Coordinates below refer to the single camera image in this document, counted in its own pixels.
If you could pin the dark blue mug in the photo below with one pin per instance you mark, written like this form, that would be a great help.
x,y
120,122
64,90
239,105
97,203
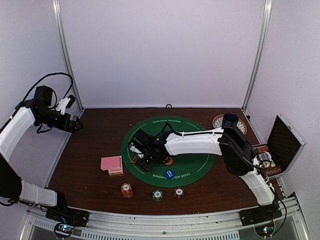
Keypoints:
x,y
229,120

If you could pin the orange big blind button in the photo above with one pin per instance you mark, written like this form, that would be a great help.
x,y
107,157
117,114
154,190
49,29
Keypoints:
x,y
168,161

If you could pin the card deck box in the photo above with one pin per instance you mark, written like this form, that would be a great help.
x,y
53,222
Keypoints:
x,y
116,171

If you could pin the black red triangular dealer button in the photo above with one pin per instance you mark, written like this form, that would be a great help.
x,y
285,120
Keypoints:
x,y
134,161

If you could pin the left aluminium frame post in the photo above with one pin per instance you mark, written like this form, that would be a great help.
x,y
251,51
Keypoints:
x,y
66,57

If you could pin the blue small blind button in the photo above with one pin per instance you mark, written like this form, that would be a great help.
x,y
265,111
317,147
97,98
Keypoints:
x,y
169,174

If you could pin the orange poker chip stack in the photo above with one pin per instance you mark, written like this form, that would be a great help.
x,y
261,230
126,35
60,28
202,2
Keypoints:
x,y
126,190

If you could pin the brown poker chip stack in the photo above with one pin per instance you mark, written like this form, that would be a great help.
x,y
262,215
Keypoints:
x,y
178,193

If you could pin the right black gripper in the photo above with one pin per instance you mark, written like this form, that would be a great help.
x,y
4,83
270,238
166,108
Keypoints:
x,y
147,166

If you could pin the green poker chip stack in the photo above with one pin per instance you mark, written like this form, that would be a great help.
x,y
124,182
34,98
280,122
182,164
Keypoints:
x,y
157,195

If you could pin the right aluminium frame post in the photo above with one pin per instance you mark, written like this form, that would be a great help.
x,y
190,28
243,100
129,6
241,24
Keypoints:
x,y
264,30

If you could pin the aluminium frame post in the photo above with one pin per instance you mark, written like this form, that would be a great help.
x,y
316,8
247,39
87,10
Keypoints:
x,y
264,30
66,57

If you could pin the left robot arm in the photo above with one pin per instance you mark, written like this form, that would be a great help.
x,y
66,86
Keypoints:
x,y
37,112

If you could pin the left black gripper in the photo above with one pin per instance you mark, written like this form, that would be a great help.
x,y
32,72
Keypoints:
x,y
64,124

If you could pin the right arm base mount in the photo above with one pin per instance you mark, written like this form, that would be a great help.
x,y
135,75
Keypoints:
x,y
259,214

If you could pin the patterned ceramic saucer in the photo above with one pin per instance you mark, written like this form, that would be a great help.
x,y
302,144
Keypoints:
x,y
218,120

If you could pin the red card deck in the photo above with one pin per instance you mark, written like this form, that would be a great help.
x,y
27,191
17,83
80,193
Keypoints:
x,y
111,163

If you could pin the round green poker mat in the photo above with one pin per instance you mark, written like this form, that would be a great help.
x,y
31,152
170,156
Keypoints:
x,y
186,168

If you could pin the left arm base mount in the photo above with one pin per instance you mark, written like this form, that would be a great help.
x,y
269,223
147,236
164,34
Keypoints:
x,y
70,216

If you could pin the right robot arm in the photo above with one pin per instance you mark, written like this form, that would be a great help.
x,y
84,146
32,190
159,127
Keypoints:
x,y
228,141

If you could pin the aluminium poker chip case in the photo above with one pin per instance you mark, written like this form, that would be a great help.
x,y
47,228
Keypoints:
x,y
284,145

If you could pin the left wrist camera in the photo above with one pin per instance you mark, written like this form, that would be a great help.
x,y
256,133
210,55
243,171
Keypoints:
x,y
64,104

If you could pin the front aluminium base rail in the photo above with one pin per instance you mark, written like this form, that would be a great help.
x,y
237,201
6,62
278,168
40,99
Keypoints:
x,y
224,225

